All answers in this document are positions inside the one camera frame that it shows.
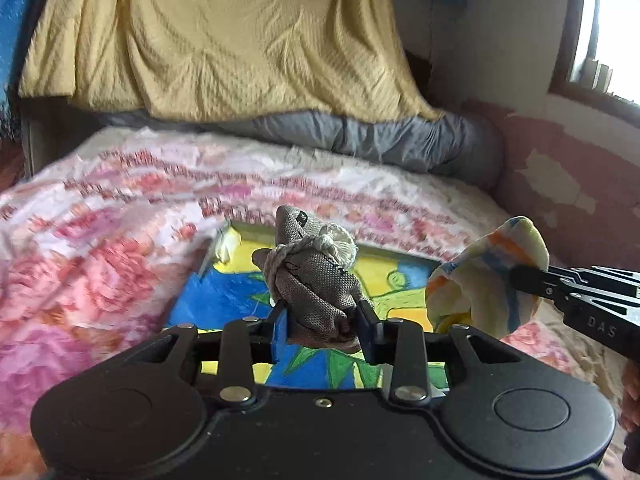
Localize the pink floral bed sheet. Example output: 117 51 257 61
0 126 626 480

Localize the grey rolled quilt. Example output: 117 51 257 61
100 110 504 191

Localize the yellow textured hanging blanket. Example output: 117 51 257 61
18 0 440 122

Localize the blue bicycle print curtain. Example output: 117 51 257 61
0 0 32 110

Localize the colourful painted storage box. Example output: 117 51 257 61
166 222 439 390

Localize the white orange blue striped cloth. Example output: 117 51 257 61
425 216 549 339

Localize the person's right hand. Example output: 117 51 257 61
620 361 640 434

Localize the window with dark frame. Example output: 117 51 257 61
549 0 639 127

